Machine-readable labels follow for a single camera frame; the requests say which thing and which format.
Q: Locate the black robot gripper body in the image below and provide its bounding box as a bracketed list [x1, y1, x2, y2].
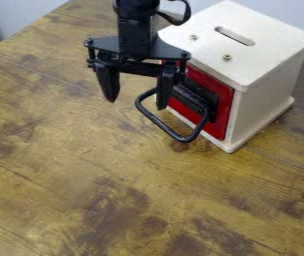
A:
[84, 18, 191, 80]

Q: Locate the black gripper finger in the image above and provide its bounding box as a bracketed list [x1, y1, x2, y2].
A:
[156, 68, 176, 110]
[94, 62, 120, 102]

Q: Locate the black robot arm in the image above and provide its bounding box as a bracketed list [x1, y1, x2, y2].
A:
[84, 0, 192, 110]

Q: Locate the white wooden cabinet box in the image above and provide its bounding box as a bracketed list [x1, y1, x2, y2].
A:
[159, 0, 304, 153]

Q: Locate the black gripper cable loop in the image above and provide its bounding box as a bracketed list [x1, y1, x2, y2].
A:
[156, 0, 192, 27]

